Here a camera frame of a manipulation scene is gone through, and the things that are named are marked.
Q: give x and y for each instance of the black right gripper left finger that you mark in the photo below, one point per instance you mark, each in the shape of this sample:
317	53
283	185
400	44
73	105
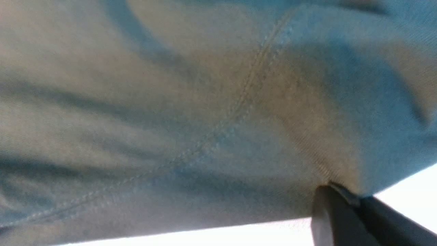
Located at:
335	223

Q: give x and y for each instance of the dark gray long-sleeve shirt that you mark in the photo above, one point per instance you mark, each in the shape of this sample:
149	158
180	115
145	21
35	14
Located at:
124	118

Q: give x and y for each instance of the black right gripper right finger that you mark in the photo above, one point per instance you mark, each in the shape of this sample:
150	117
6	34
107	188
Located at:
385	224

